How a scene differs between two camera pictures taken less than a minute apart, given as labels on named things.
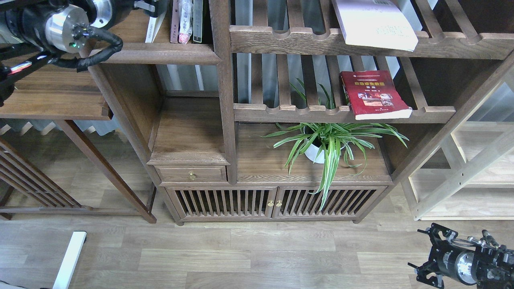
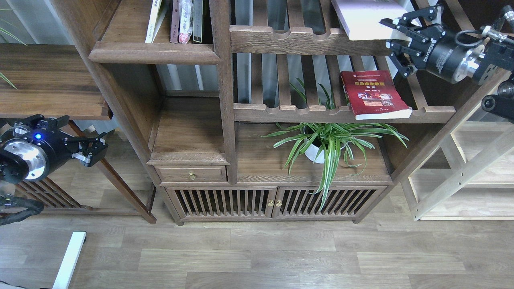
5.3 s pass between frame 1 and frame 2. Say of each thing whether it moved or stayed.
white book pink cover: moved
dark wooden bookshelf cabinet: stayed
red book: stayed
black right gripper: moved
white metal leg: stayed
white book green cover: stayed
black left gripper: moved
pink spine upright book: stayed
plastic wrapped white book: stayed
